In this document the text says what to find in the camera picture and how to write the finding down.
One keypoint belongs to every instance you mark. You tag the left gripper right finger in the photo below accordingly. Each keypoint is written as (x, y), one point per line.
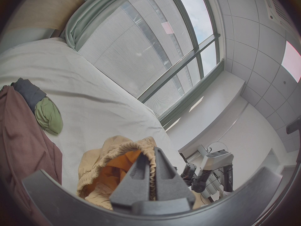
(178, 192)

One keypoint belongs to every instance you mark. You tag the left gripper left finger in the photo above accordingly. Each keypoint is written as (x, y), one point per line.
(124, 192)

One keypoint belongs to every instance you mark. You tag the tan shorts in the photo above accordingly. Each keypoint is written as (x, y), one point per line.
(94, 159)

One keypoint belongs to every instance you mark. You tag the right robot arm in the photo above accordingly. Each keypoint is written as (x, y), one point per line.
(211, 159)

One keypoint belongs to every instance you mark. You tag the bed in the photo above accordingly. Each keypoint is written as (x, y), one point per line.
(94, 79)

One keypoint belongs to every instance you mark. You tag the green garment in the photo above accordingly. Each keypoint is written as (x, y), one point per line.
(50, 116)

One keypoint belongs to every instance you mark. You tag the brown garment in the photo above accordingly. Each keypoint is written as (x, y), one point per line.
(21, 138)

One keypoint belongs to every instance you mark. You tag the black garment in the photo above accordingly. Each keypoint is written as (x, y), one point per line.
(28, 90)

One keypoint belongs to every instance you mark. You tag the window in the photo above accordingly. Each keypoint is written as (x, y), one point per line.
(141, 43)

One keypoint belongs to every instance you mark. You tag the ceiling light panel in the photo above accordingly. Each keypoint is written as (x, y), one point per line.
(291, 60)

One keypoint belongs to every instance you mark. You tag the grey-green curtain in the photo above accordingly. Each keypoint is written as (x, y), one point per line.
(94, 10)

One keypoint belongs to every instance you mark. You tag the ceiling air vent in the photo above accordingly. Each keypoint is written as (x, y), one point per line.
(277, 6)

